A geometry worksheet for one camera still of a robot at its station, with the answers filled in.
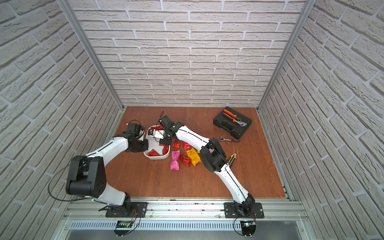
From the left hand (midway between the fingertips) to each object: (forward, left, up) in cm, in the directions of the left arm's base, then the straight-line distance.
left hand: (148, 144), depth 92 cm
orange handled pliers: (+19, -59, +3) cm, 62 cm away
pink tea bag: (-13, -18, -1) cm, 22 cm away
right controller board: (-43, -56, -4) cm, 71 cm away
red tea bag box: (-2, -11, -2) cm, 12 cm away
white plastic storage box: (-2, -4, -5) cm, 7 cm away
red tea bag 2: (+13, -4, 0) cm, 13 cm away
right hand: (+6, -10, 0) cm, 12 cm away
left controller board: (-42, +6, -9) cm, 43 cm away
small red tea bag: (-10, -24, -2) cm, 26 cm away
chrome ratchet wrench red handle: (+6, -48, -3) cm, 49 cm away
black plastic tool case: (+17, -56, +2) cm, 59 cm away
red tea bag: (+2, -18, -3) cm, 18 cm away
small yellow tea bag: (-6, -29, -2) cm, 30 cm away
